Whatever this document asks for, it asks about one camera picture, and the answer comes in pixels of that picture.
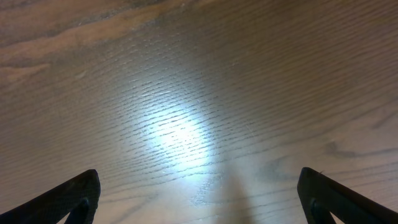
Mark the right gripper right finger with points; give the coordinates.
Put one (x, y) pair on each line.
(323, 198)

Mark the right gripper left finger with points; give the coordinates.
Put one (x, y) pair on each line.
(76, 200)

